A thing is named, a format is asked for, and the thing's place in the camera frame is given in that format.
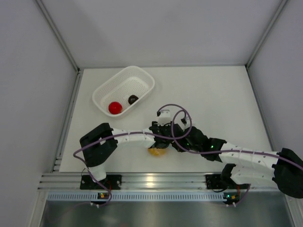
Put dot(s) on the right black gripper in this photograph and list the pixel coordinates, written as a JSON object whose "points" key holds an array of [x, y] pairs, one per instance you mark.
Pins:
{"points": [[180, 141]]}

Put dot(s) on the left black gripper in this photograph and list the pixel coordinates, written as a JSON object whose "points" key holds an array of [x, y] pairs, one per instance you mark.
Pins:
{"points": [[155, 124]]}

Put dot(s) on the clear zip top bag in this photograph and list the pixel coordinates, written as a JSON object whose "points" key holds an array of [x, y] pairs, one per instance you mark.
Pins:
{"points": [[163, 147]]}

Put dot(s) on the orange fake food piece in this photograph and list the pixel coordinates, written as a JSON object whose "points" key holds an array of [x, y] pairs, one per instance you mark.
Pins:
{"points": [[157, 152]]}

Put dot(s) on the dark fake food piece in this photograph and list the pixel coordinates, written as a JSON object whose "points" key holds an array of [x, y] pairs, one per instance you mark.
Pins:
{"points": [[132, 99]]}

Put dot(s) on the red fake tomato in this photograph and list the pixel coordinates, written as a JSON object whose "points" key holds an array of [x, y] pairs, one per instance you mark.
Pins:
{"points": [[115, 108]]}

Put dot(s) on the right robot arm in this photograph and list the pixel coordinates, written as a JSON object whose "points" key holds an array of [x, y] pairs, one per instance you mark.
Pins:
{"points": [[282, 170]]}

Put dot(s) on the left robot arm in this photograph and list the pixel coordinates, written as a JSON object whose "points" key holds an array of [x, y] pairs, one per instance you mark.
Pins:
{"points": [[98, 145]]}

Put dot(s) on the white perforated plastic basket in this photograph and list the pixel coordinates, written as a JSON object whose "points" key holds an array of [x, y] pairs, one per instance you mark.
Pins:
{"points": [[129, 81]]}

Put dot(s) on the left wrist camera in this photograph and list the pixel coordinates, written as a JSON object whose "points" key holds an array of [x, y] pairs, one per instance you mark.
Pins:
{"points": [[164, 117]]}

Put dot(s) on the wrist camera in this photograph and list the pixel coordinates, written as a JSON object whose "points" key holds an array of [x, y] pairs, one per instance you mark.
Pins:
{"points": [[164, 117], [187, 122]]}

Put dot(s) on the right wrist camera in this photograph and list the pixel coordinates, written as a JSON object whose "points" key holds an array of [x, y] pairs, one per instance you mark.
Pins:
{"points": [[187, 122]]}

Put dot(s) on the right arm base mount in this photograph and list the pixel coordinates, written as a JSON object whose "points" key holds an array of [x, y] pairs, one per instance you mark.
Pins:
{"points": [[218, 182]]}

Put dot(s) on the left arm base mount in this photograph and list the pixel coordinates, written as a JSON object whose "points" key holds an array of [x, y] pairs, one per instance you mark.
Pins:
{"points": [[111, 182]]}

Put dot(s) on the aluminium mounting rail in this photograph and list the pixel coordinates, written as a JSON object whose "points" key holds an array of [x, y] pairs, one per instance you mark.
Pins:
{"points": [[143, 171]]}

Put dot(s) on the slotted cable duct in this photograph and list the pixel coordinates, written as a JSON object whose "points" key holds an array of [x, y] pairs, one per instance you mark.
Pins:
{"points": [[139, 196]]}

